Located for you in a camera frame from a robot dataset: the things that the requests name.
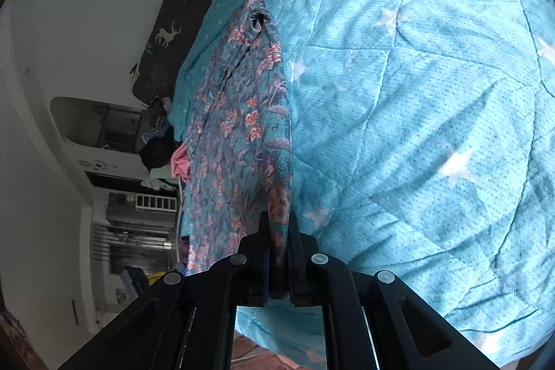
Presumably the teal floral shirt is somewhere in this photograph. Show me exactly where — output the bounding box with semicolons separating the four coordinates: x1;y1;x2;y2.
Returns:
184;0;296;301

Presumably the arched interior window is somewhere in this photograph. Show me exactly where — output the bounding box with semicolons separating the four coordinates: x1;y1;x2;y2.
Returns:
50;96;146;152

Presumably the pink garment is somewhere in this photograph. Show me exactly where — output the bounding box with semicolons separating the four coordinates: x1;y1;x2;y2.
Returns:
171;145;191;182

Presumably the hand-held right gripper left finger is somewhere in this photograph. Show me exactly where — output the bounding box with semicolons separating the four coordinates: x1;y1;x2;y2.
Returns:
58;212;272;370

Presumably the panda wall sticker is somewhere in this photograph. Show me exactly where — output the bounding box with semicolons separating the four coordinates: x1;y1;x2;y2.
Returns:
80;160;118;173

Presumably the grey clothes pile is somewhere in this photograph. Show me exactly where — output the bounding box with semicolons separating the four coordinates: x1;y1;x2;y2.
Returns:
141;95;174;141

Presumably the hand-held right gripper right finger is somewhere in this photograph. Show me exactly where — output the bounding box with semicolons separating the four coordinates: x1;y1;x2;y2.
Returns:
288;213;501;370

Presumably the dark deer print mattress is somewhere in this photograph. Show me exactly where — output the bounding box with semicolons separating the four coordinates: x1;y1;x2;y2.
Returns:
130;0;261;111

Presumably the teal star quilt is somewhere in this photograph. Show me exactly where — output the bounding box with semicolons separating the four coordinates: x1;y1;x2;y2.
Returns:
167;0;555;368

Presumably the black cloth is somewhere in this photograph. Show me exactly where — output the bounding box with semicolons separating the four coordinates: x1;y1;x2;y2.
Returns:
139;136;178;171

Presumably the white shelf rack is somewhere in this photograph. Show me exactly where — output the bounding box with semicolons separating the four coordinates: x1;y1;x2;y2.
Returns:
135;193;178;211

